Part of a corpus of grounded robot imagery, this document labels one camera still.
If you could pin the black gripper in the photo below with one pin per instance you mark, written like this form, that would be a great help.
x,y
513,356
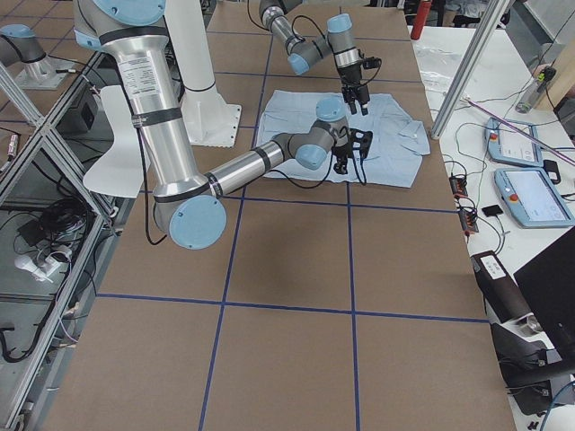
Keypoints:
x,y
342,152
349,76

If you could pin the light blue button shirt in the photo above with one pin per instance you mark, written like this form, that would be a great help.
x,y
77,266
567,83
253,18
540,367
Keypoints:
x,y
395,156

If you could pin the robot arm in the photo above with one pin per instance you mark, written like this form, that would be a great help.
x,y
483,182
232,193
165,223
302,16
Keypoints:
x,y
337,41
167,78

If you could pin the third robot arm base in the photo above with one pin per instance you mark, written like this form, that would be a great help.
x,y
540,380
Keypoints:
x,y
19,45

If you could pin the clear plastic bag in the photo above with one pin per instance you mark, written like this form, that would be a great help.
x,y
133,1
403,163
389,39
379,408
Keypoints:
x,y
437,67

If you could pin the red bottle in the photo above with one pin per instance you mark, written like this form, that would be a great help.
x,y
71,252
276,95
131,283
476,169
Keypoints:
x,y
420,20

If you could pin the orange circuit board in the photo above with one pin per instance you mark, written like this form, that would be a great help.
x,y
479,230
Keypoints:
x,y
466,208

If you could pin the far teach pendant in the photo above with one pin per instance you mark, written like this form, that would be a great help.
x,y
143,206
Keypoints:
x,y
506,146

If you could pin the teach pendant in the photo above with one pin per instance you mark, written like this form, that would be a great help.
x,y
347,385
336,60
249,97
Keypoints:
x,y
506,146
531,198

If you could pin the reacher grabber tool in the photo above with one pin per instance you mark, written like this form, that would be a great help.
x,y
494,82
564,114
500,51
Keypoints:
x,y
507,123

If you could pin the near teach pendant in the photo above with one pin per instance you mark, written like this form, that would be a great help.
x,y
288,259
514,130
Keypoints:
x,y
531,198

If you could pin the grey bottle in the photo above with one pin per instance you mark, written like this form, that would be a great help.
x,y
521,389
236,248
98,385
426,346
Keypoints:
x,y
536,89

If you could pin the white curved plastic sheet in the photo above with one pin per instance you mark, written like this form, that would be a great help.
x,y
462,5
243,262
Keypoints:
x,y
118,172

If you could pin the black monitor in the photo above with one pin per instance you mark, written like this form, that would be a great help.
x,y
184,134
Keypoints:
x,y
547,284

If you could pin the white power strip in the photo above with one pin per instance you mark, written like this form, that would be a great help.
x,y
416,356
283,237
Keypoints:
x,y
43,270

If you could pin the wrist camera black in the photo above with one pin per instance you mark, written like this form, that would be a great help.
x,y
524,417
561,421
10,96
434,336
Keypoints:
x,y
361,142
369,63

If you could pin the aluminium frame post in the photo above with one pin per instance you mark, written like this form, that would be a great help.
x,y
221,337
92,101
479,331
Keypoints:
x,y
478,43

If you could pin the aluminium rail frame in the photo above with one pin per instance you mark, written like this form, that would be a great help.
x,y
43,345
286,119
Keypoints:
x,y
55,136

